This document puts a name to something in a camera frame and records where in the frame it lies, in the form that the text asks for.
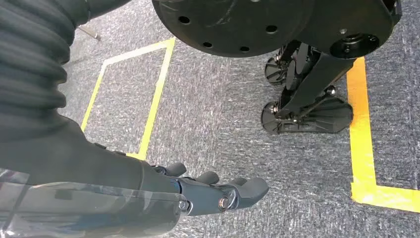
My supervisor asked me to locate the thin yellow floor tape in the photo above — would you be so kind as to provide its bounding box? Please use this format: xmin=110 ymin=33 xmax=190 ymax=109
xmin=80 ymin=37 xmax=176 ymax=162

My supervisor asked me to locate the silver metal rod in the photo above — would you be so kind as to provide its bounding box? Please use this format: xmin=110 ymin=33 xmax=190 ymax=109
xmin=78 ymin=25 xmax=102 ymax=42

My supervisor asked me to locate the black robot lower body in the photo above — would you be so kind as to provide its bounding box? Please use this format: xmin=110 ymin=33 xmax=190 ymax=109
xmin=152 ymin=0 xmax=403 ymax=119

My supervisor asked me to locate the black right robot foot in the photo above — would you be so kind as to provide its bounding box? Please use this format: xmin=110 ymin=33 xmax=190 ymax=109
xmin=261 ymin=95 xmax=354 ymax=134

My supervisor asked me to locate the thick yellow floor tape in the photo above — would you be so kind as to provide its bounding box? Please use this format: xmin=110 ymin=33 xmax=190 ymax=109
xmin=346 ymin=57 xmax=420 ymax=214

